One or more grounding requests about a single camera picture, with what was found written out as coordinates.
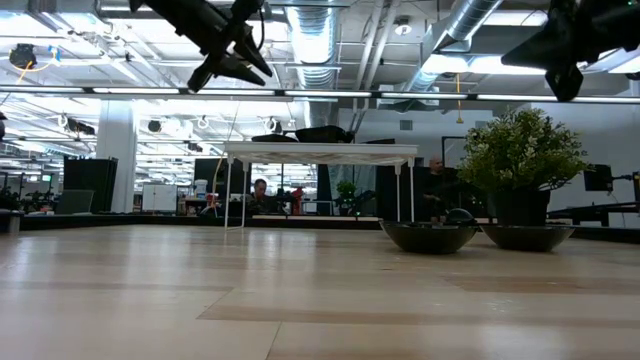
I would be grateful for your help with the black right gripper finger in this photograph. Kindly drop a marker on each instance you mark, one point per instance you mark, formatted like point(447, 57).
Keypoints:
point(545, 50)
point(565, 82)

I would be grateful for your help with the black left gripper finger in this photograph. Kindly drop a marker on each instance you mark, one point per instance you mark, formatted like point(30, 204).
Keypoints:
point(250, 52)
point(237, 70)

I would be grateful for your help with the black wavy square mini plate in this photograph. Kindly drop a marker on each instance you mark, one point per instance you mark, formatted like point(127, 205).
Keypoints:
point(325, 132)

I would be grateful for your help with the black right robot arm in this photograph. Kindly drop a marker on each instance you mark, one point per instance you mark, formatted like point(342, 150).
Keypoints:
point(625, 20)

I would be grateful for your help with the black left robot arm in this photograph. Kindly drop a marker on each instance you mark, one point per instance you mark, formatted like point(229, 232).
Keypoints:
point(175, 12)

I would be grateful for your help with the green plant in black pot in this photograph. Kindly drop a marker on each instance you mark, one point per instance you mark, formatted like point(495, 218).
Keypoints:
point(520, 155)

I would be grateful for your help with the black monitor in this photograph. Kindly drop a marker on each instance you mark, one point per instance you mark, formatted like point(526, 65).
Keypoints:
point(598, 178)

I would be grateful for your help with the person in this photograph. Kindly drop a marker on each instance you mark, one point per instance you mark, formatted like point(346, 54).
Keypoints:
point(436, 170)
point(260, 187)

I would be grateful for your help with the white water jug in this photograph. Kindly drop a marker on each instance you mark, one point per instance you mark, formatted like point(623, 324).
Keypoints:
point(201, 189)

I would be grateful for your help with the black desk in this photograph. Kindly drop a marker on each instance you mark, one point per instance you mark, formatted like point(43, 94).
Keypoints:
point(600, 211)

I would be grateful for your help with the red background object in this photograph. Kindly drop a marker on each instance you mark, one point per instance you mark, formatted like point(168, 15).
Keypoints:
point(298, 200)

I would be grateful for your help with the white building column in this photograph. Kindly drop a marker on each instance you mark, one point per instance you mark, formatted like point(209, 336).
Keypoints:
point(116, 150)

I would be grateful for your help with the small green background plant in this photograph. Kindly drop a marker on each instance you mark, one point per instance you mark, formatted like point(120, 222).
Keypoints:
point(346, 190)

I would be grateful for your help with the dark rounded object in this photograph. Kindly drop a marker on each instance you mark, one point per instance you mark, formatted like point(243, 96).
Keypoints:
point(460, 215)

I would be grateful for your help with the black partition panel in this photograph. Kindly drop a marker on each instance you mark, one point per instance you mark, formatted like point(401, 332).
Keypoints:
point(420, 190)

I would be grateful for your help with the tall black cabinet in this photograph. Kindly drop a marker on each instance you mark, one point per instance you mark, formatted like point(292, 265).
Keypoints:
point(90, 185)

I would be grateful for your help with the grey chair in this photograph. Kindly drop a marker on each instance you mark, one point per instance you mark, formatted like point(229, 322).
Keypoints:
point(74, 202)

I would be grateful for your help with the silver spiral air duct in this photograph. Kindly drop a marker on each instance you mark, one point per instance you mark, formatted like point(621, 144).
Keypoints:
point(312, 45)
point(470, 17)

